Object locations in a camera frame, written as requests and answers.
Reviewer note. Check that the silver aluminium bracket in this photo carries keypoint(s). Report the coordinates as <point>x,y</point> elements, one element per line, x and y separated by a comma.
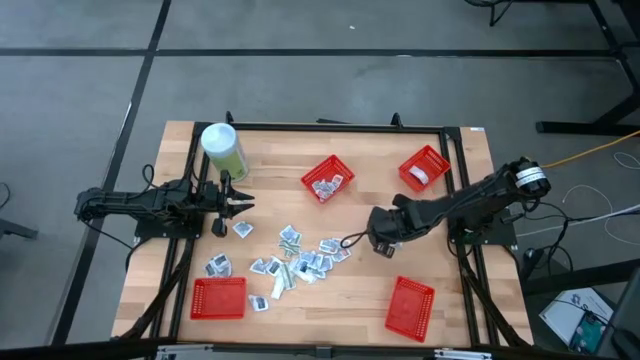
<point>462,355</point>
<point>185,352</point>

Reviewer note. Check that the black chair leg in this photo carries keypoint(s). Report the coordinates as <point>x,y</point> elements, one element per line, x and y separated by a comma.
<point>15,230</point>

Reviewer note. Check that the black camera crossbar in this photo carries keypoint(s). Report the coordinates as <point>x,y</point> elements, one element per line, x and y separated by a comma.
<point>250,348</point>

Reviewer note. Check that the white paper booklet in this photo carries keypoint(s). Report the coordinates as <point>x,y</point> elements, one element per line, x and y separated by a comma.
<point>565,315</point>

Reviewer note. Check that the black desk frame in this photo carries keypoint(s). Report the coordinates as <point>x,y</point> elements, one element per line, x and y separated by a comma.
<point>575,127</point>

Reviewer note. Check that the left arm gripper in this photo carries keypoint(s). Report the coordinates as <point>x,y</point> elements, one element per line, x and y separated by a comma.
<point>217,200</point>

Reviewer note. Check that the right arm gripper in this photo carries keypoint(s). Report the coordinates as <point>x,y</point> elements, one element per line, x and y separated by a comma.
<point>387,225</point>

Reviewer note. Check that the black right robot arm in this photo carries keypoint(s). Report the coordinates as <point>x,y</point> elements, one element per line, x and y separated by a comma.
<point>450,207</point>

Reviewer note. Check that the green white wipes canister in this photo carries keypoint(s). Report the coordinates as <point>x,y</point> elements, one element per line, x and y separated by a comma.
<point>222,147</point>

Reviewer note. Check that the long plain white packet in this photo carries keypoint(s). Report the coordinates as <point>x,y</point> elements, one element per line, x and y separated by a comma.
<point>277,288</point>

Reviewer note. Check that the red plastic slotted basket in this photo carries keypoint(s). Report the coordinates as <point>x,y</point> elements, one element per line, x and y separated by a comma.
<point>410,309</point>
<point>322,169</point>
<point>218,299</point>
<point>436,160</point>

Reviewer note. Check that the green striped white packet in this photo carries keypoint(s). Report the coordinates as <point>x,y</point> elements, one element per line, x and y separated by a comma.
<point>288,277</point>
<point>419,175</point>
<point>288,248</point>

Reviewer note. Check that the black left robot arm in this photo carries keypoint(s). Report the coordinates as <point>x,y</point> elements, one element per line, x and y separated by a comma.
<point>125,202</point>

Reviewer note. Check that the black chair base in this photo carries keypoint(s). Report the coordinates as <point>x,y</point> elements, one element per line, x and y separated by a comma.
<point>494,15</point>

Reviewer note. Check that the black floor beam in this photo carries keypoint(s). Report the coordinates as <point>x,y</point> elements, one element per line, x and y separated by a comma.
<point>575,277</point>

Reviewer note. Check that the teal circuit board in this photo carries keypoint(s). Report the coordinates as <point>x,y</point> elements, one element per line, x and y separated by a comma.
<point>587,335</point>

